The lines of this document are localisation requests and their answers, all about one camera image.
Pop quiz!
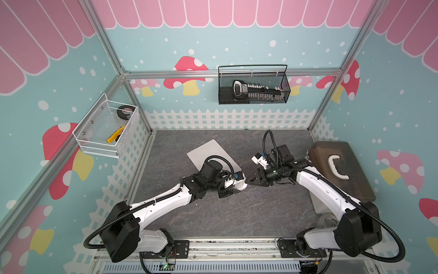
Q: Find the silver laptop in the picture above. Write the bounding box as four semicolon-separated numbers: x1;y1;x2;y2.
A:
187;139;242;172

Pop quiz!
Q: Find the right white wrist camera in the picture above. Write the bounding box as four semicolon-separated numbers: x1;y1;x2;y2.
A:
252;153;269;170

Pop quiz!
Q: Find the black tape roll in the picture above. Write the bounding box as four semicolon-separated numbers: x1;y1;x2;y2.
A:
116;105;136;121

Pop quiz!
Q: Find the white wireless mouse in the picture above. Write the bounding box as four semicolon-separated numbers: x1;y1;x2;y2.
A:
224;171;248;191

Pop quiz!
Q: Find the white wire mesh basket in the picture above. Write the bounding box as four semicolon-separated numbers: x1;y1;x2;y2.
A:
73;94;140;158

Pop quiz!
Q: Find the black wire mesh basket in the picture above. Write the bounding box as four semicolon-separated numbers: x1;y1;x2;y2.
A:
217;65;290;105

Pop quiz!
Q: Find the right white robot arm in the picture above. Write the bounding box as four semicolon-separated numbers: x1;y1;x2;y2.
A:
251;130;406;263

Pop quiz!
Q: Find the socket bit set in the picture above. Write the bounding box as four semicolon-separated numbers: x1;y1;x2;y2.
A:
232;81;286;103

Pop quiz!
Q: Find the brown lidded storage box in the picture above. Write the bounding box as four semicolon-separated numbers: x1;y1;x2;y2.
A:
306;141;376;202

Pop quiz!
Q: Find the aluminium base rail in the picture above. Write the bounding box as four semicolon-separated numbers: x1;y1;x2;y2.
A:
88;237;384;274

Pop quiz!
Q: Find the clear tape roll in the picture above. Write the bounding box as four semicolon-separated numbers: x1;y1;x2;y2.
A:
317;212;339;229

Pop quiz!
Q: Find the yellow tool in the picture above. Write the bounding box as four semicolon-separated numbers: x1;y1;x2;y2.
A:
107;126;125;143

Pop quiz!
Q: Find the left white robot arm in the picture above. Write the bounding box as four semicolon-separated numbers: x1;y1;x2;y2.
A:
83;155;246;263

